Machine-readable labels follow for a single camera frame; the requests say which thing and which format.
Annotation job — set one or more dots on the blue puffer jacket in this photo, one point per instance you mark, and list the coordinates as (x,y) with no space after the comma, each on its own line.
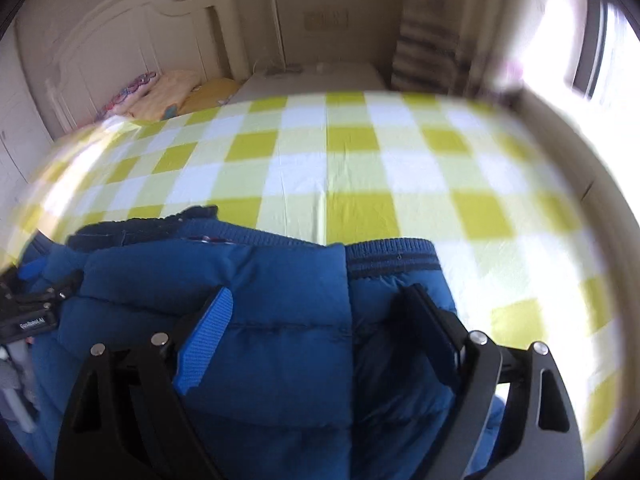
(280,285)

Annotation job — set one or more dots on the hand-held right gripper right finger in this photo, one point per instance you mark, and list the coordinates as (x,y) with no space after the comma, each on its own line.
(432,340)

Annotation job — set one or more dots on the window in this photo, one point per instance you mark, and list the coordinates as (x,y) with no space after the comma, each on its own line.
(590,50)

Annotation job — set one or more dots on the peach patterned pillow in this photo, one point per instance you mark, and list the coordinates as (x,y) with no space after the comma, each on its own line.
(170,90)

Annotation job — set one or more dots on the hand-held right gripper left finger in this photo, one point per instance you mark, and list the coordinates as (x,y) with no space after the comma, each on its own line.
(205,345)

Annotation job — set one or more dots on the floral patterned pillow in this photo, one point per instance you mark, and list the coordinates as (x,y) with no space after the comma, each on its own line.
(132,90)

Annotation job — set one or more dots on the yellow checked bed sheet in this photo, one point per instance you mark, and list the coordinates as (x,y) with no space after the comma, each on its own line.
(350,170)

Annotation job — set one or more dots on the white nightstand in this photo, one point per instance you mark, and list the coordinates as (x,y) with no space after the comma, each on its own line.
(310,84)

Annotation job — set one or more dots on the yellow pillow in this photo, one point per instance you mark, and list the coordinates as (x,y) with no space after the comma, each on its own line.
(215,91)

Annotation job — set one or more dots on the striped boat print curtain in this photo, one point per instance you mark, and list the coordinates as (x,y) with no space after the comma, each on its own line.
(425,35)

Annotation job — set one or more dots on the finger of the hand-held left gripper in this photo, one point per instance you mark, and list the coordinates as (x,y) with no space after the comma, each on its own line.
(57,290)

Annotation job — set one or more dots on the white wardrobe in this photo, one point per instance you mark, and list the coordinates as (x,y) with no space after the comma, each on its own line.
(15,150)

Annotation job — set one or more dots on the white wooden headboard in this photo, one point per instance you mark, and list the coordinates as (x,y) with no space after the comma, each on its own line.
(125,35)

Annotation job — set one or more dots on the silver pole lamp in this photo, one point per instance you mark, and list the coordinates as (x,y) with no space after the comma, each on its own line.
(277,20)

